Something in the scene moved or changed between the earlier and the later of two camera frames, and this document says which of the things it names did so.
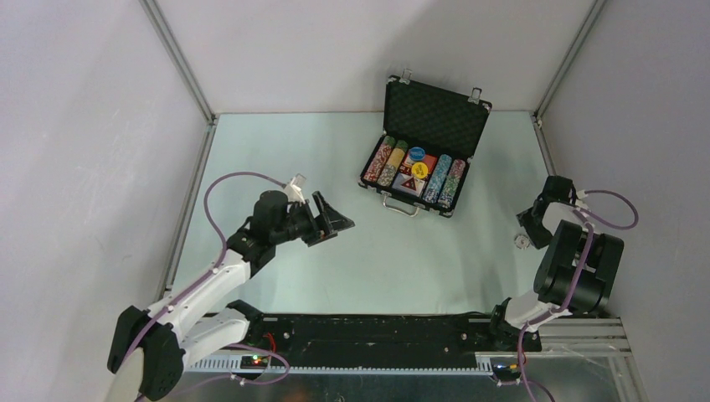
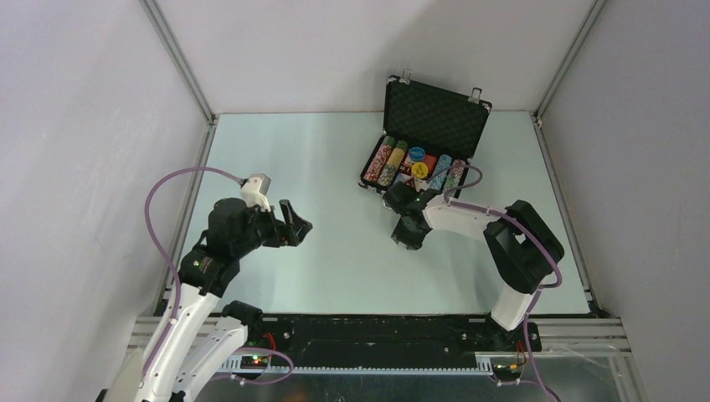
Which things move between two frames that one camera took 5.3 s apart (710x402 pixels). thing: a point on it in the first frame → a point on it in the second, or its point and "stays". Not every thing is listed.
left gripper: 316,226 → 255,208
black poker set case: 430,136 stays
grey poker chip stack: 393,162 stays
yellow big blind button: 419,170 stays
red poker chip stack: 379,159 stays
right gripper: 538,239 → 414,242
